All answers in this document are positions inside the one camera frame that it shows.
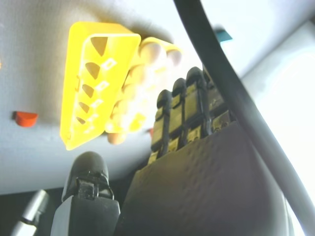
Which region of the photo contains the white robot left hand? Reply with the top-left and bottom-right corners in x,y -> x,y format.
51,65 -> 296,236

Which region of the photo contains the brown toy egg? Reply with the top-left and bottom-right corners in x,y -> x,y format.
107,132 -> 126,145

